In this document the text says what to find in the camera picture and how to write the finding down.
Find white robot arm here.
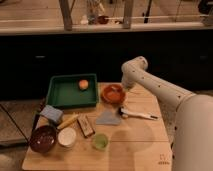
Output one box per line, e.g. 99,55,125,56
121,56,213,171

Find red bowl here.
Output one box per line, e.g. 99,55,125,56
101,84,126,104

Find dark purple bowl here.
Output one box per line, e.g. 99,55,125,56
29,125,57,154

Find orange fruit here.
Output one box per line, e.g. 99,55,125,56
79,80,89,90

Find grey blue cloth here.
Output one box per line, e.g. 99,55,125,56
95,110,121,125

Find green plastic tray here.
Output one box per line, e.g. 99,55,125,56
46,74,99,109

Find brown rectangular block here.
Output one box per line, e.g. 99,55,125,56
77,115,95,138

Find wooden board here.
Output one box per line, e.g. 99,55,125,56
21,82,173,171

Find green cup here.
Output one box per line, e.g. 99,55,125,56
92,134,108,150

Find blue sponge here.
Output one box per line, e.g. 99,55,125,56
40,105,63,124

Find white round cup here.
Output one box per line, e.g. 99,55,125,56
58,127,77,148

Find white handled brush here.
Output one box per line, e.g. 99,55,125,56
118,107,158,120

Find yellow wooden handle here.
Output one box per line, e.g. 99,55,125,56
57,114,79,130

